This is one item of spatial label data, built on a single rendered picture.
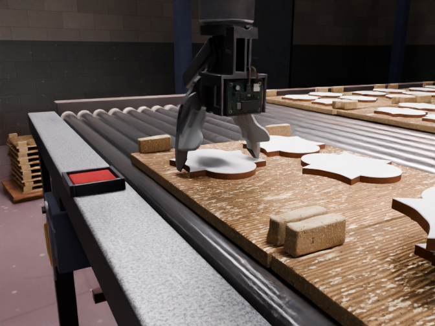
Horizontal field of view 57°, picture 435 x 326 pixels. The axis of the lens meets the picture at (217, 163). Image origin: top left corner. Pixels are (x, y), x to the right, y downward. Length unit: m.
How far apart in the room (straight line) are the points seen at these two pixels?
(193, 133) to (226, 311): 0.30
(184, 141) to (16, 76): 5.01
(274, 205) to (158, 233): 0.13
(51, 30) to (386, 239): 5.36
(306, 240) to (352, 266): 0.04
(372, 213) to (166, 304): 0.25
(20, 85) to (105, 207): 5.04
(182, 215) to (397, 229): 0.23
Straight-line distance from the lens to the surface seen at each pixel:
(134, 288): 0.36
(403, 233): 0.43
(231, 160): 0.61
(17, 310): 2.09
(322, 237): 0.37
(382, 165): 0.63
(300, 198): 0.49
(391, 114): 1.20
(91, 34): 5.73
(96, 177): 0.61
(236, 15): 0.54
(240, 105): 0.53
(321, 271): 0.34
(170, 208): 0.51
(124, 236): 0.45
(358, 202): 0.50
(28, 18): 5.56
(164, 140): 0.71
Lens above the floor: 1.11
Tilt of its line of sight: 15 degrees down
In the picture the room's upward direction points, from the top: straight up
